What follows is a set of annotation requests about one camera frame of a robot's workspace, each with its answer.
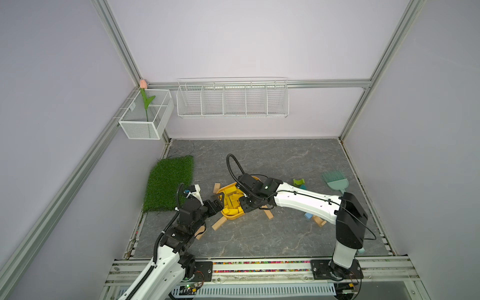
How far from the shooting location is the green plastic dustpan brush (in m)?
1.01

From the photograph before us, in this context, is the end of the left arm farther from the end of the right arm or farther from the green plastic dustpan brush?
the green plastic dustpan brush

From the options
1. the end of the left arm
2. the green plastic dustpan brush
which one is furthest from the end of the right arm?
the green plastic dustpan brush
